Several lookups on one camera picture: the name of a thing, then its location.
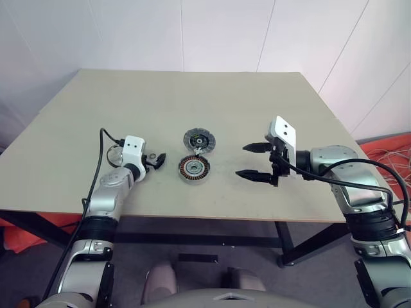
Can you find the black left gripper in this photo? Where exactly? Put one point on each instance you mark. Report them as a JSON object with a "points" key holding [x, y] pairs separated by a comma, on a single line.
{"points": [[148, 163]]}

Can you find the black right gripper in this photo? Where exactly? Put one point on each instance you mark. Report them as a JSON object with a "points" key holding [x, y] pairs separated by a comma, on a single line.
{"points": [[277, 160]]}

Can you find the round silver motor housing lid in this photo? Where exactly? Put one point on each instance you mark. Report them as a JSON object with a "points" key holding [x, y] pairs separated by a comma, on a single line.
{"points": [[208, 140]]}

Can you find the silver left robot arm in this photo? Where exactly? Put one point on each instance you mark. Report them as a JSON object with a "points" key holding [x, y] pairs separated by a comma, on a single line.
{"points": [[106, 199]]}

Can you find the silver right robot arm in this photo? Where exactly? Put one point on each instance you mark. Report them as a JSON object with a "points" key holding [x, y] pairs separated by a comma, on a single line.
{"points": [[353, 179]]}

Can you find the round motor housing copper windings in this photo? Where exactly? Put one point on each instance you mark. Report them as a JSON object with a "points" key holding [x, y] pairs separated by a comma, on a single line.
{"points": [[184, 167]]}

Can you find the black flat floor strip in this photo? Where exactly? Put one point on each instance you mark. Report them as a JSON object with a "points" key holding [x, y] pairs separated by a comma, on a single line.
{"points": [[197, 258]]}

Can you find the grey rounded shape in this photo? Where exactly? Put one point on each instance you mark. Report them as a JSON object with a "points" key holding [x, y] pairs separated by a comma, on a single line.
{"points": [[244, 280], [162, 282]]}

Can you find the orange floor cloth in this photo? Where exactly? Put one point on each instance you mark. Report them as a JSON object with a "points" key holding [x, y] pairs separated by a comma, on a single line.
{"points": [[379, 144], [19, 238]]}

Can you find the grey robot torso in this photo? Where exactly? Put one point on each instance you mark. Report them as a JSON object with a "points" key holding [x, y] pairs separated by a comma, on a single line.
{"points": [[208, 301]]}

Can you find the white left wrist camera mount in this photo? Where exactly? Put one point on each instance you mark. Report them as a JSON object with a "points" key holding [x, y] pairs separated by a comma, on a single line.
{"points": [[133, 150]]}

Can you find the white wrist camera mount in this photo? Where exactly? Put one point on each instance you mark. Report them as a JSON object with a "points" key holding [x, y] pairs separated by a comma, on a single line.
{"points": [[133, 150], [285, 131]]}

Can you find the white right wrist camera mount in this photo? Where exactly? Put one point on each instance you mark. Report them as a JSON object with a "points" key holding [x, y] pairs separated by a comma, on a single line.
{"points": [[285, 131]]}

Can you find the black metal table frame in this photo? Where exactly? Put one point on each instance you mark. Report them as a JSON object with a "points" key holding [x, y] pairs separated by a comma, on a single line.
{"points": [[224, 239]]}

